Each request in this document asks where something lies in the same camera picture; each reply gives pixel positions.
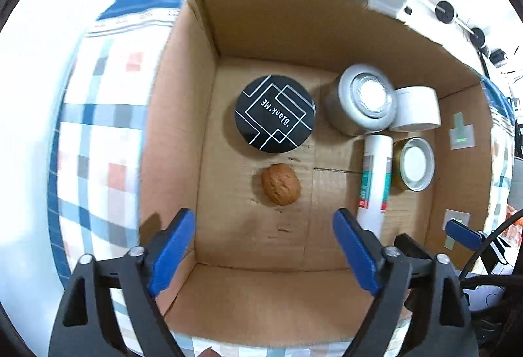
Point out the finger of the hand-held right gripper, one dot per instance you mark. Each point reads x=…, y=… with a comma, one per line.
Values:
x=412, y=246
x=461, y=232

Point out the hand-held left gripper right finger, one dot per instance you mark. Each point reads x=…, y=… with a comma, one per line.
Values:
x=355, y=255

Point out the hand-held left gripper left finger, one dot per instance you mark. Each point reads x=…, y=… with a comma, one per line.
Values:
x=171, y=255

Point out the cardboard box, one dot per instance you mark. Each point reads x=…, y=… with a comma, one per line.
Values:
x=229, y=218

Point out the white tube bottle green label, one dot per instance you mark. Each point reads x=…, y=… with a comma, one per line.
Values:
x=374, y=181

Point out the small tin with white wax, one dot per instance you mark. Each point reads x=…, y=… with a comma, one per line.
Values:
x=414, y=163

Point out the brown walnut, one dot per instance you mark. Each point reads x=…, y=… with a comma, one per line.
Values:
x=281, y=184

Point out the white round jar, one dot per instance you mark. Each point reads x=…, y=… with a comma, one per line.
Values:
x=419, y=107

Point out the silver round push light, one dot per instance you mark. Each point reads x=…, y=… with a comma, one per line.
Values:
x=359, y=99

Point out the black round tin white lines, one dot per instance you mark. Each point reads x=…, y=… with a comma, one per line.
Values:
x=274, y=114

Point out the plaid blanket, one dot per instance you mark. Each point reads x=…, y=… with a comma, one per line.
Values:
x=94, y=136

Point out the black heater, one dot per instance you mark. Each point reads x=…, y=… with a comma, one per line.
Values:
x=499, y=57

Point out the short barbell with black plates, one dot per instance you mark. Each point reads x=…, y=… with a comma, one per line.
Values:
x=445, y=11

